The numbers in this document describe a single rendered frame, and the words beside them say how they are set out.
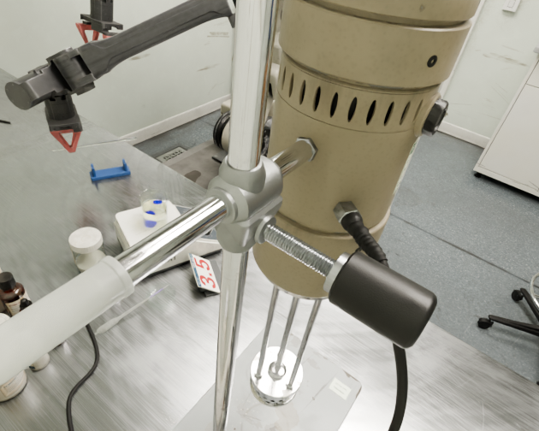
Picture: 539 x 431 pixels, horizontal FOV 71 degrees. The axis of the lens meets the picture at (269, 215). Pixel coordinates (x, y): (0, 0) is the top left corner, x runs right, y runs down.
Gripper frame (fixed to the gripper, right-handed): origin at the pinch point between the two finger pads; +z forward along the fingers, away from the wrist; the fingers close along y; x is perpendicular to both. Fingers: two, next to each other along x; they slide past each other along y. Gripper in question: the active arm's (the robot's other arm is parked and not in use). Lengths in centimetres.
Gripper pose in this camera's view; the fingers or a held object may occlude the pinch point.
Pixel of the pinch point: (71, 148)
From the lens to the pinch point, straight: 106.4
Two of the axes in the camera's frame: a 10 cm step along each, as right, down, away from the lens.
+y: 4.7, 6.1, -6.4
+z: -1.1, 7.5, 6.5
